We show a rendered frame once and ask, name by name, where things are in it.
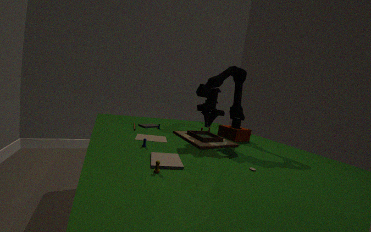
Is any grey flat square tile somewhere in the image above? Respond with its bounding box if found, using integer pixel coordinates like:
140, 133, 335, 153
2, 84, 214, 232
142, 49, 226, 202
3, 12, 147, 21
151, 152, 184, 169

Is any yellow pawn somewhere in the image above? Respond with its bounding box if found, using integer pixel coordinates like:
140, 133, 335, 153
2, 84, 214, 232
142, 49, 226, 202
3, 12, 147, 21
154, 161, 160, 173

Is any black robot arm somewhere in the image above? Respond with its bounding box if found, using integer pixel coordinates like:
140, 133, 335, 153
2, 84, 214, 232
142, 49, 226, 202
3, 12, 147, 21
196, 66, 247, 129

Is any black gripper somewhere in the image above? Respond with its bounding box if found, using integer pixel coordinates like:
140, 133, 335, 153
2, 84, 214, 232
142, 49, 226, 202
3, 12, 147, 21
201, 98, 225, 126

